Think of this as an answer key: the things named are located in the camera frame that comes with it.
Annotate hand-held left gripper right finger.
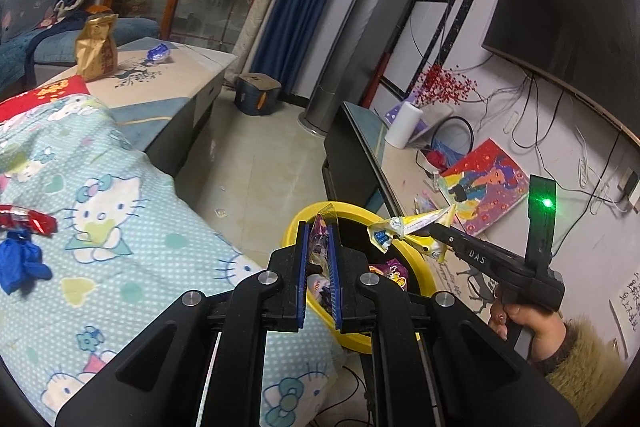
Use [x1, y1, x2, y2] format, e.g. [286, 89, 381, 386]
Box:
[327, 217, 581, 427]

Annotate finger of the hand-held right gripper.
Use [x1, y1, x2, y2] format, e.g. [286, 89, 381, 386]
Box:
[429, 222, 502, 275]

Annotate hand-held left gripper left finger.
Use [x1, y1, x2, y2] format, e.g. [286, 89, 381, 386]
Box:
[55, 221, 308, 427]

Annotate clear plastic wrapper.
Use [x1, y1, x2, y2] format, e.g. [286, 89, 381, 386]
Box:
[307, 202, 342, 310]

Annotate yellow round bin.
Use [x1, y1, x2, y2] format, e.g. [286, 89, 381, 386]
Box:
[282, 201, 436, 355]

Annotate yellow wrapper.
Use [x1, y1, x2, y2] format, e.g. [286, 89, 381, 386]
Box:
[367, 206, 456, 264]

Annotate person's right forearm fur sleeve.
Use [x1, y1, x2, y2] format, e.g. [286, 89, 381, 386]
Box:
[530, 314, 631, 427]

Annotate person's right hand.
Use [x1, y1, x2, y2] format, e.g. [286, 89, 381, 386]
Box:
[487, 284, 568, 360]

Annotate purple snack wrapper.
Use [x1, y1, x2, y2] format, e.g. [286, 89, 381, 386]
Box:
[367, 259, 409, 294]

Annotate colourful figure painting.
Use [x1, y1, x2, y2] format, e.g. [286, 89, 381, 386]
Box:
[442, 138, 530, 237]

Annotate white ribbed vase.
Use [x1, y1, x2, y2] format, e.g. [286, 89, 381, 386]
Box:
[389, 102, 425, 150]

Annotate dark television cabinet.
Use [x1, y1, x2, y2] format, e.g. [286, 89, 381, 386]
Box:
[322, 101, 501, 303]

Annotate cartoon cat printed blanket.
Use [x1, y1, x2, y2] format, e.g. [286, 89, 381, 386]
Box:
[0, 94, 348, 427]

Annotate dark storage box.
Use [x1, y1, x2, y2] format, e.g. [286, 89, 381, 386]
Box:
[235, 73, 282, 115]

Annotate beige coffee table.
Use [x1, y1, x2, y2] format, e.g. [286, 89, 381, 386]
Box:
[35, 36, 238, 178]

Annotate grey standing air conditioner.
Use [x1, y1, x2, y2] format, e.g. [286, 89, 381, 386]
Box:
[298, 0, 433, 138]

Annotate blue shiny wrapper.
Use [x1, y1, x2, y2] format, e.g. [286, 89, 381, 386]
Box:
[146, 42, 174, 64]

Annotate black television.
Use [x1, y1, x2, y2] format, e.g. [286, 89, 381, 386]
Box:
[482, 0, 640, 130]

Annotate red shiny wrapper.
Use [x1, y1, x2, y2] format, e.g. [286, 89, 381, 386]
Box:
[0, 204, 58, 236]

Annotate blue crumpled wrapper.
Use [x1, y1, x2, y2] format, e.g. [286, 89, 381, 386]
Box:
[0, 229, 53, 295]

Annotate brown paper bag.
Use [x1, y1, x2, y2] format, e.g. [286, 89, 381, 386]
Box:
[75, 4, 119, 82]

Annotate red printed cloth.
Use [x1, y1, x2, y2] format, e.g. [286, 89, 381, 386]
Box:
[0, 74, 91, 122]

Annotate blue sofa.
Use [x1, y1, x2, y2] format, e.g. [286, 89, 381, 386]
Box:
[0, 0, 161, 105]

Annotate black cable loop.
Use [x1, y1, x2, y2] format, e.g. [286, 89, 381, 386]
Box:
[432, 117, 474, 158]

